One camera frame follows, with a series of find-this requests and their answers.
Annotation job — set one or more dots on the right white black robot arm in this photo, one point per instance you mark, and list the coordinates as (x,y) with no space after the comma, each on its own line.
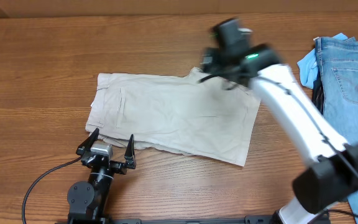
(331,173)

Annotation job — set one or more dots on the dark navy garment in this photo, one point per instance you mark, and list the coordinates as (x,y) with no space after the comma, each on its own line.
(318,95)

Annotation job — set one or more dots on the blue denim jeans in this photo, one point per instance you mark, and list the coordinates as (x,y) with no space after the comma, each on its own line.
(337,61)

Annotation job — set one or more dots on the beige shorts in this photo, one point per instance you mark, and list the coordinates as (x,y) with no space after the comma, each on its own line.
(185,115)

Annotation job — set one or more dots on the light blue shirt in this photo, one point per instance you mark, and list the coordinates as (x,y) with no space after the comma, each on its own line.
(309,70)

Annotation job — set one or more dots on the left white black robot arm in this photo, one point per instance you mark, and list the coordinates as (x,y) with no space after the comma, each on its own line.
(87,199)

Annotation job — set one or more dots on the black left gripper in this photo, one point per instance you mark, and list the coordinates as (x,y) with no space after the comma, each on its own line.
(121,168)

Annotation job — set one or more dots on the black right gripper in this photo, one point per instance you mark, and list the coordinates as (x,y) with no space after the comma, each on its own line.
(215,65)

